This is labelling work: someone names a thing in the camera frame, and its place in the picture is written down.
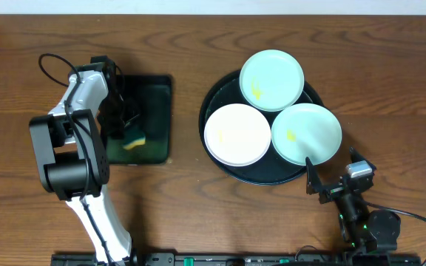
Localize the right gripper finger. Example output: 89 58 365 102
305 157 322 195
349 146 374 168

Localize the green yellow sponge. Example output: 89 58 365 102
122 126 146 150

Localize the white pink plate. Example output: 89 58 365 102
203 103 271 167

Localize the mint plate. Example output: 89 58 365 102
239 50 305 112
271 103 342 166

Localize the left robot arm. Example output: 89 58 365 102
29 55 139 265

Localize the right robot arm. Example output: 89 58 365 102
305 148 401 253

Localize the black rectangular tray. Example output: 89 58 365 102
103 75 172 166

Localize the black round tray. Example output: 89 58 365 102
198 70 306 185

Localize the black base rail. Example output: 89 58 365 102
50 253 422 266

